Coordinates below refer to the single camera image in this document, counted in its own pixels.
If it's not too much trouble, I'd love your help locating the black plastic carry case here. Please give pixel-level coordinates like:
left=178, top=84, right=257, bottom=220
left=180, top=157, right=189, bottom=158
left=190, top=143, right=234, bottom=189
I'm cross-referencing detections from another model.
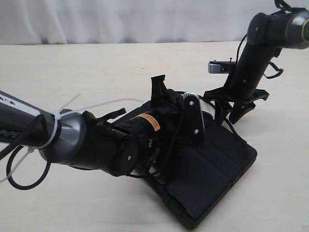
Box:
left=115, top=90, right=258, bottom=229

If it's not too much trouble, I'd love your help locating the white zip tie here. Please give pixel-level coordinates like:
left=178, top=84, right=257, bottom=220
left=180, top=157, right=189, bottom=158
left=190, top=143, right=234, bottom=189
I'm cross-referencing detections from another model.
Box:
left=0, top=92, right=140, bottom=190

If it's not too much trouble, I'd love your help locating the white backdrop curtain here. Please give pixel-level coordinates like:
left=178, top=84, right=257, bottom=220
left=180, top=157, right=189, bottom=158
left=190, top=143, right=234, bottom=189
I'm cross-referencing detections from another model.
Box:
left=0, top=0, right=276, bottom=45

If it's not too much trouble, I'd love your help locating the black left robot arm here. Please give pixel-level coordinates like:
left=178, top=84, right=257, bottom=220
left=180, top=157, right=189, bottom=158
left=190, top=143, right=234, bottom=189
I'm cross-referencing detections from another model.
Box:
left=0, top=75, right=183, bottom=176

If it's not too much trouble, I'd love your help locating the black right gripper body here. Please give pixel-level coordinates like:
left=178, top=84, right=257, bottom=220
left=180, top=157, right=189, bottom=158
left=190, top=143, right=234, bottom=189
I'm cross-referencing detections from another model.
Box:
left=204, top=88, right=269, bottom=105

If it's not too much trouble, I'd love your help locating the thin black cable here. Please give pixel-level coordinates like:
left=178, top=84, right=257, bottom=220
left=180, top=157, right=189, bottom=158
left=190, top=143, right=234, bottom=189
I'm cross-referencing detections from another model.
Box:
left=6, top=113, right=53, bottom=190

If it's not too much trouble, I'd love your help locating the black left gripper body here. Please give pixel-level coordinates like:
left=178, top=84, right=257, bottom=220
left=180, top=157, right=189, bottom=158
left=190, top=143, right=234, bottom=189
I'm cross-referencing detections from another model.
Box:
left=151, top=74, right=184, bottom=145

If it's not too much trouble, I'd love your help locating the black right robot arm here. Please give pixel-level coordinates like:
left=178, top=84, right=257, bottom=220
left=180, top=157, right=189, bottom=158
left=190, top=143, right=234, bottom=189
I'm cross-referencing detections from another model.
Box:
left=203, top=6, right=309, bottom=124

